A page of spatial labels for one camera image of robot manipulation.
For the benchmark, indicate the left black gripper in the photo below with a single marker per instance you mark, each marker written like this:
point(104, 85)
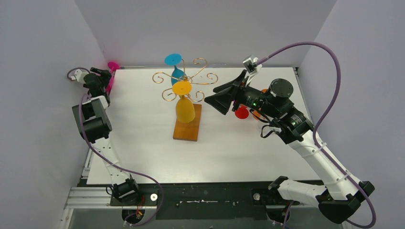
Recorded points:
point(103, 75)

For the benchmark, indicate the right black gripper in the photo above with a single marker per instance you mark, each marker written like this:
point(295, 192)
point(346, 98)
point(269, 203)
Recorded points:
point(222, 100)

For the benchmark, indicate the magenta wine glass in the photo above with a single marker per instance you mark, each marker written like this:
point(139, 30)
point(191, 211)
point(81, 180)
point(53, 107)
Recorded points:
point(113, 66)

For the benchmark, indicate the red wine glass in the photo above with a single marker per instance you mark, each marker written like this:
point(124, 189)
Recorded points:
point(242, 112)

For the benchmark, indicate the orange wine glass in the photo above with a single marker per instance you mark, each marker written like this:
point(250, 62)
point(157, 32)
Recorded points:
point(255, 114)

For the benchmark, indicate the yellow wine glass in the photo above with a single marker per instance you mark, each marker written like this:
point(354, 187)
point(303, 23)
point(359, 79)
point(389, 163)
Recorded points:
point(185, 112)

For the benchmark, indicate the gold wire rack wooden base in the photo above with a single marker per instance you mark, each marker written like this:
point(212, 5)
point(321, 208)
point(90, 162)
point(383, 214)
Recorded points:
point(187, 131)

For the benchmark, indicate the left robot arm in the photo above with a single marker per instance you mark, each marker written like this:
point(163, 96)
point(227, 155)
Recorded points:
point(95, 127)

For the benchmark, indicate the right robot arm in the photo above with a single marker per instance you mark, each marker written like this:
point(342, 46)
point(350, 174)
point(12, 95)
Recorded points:
point(341, 193)

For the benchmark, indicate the blue wine glass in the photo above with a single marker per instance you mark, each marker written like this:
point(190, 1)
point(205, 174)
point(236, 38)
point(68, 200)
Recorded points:
point(172, 60)

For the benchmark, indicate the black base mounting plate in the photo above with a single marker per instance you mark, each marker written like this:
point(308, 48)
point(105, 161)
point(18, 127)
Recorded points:
point(227, 200)

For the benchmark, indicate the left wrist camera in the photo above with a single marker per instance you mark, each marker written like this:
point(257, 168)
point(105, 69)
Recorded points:
point(78, 75)

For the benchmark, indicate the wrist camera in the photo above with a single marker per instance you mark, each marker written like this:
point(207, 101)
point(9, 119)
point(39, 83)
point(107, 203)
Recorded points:
point(252, 67)
point(78, 75)

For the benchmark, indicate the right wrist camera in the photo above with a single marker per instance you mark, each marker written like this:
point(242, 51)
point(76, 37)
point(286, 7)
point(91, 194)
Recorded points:
point(252, 67)

